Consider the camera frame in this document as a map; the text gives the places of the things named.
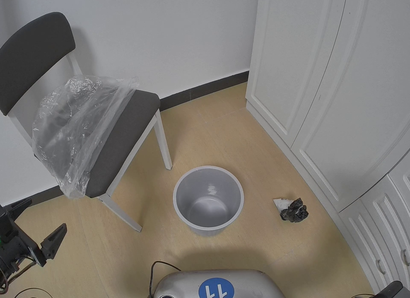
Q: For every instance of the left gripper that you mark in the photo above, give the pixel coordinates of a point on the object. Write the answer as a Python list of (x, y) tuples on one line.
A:
[(32, 248)]

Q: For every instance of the clear plastic bag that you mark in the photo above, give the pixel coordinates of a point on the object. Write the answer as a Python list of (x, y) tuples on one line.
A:
[(80, 123)]

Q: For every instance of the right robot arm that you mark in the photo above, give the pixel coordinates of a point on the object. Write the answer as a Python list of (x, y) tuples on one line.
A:
[(392, 290)]

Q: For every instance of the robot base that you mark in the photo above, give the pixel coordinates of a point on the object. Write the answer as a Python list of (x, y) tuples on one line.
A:
[(192, 285)]

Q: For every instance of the grey trash bin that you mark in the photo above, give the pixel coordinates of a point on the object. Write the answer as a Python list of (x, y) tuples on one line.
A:
[(208, 215)]

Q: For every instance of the crumpled black plastic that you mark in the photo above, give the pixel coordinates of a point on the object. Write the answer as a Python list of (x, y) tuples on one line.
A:
[(294, 212)]

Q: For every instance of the grey and white chair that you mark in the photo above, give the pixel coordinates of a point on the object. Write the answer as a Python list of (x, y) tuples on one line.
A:
[(128, 114)]

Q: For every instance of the white paper piece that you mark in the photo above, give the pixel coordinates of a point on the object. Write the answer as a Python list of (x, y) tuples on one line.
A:
[(282, 204)]

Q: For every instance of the white wardrobe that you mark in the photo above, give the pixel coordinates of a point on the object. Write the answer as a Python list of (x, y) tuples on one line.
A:
[(320, 66)]

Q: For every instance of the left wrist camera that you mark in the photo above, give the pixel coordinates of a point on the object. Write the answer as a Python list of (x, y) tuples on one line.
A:
[(6, 223)]

